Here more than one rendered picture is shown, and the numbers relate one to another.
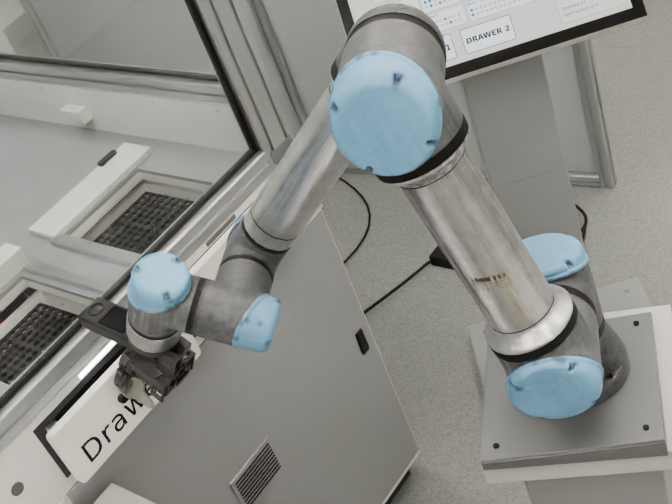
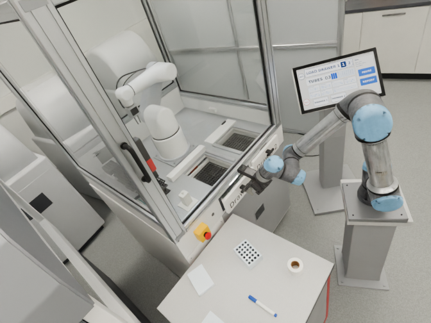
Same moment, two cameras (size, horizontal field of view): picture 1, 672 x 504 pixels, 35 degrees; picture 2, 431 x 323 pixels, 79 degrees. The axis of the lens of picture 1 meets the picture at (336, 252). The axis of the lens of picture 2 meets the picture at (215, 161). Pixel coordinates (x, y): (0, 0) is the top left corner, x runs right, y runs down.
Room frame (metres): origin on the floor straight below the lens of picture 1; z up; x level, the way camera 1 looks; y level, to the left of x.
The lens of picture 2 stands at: (0.27, 0.42, 1.98)
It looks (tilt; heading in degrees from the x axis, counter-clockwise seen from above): 40 degrees down; 3
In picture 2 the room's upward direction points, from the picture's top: 19 degrees counter-clockwise
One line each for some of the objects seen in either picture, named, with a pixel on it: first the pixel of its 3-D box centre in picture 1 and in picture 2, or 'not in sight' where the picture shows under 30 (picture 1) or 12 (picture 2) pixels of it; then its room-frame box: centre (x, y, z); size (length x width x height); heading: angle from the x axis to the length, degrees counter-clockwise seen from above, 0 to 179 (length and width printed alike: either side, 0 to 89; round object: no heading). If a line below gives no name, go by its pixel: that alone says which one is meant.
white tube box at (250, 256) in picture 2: not in sight; (247, 254); (0.96, 0.45, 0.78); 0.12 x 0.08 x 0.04; 25
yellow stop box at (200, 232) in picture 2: not in sight; (202, 232); (1.09, 0.64, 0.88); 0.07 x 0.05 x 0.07; 131
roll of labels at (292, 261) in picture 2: not in sight; (295, 266); (0.83, 0.26, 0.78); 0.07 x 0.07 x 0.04
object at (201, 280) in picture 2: not in sight; (200, 279); (0.90, 0.71, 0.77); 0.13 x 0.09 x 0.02; 22
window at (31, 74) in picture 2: not in sight; (65, 125); (1.39, 1.06, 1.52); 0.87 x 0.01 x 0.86; 41
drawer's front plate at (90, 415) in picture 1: (128, 391); (240, 189); (1.30, 0.39, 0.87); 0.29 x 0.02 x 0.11; 131
